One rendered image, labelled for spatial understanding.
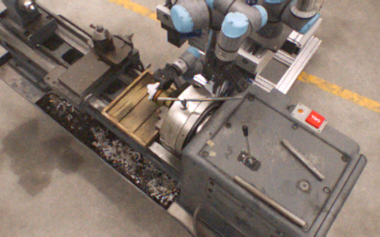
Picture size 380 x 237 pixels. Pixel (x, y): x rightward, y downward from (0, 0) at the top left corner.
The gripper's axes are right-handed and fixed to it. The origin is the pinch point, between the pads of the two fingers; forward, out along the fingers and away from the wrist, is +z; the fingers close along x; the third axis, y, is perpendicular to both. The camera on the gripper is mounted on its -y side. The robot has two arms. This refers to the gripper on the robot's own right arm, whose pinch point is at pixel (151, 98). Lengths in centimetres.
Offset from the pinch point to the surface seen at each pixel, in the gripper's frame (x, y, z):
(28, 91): -54, 90, 24
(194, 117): 14.4, -26.3, 1.7
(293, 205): 17, -76, 8
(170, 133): 6.1, -20.6, 10.7
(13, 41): -21, 98, 13
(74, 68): -11, 48, 7
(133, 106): -19.7, 13.2, 1.4
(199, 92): 14.5, -20.3, -8.9
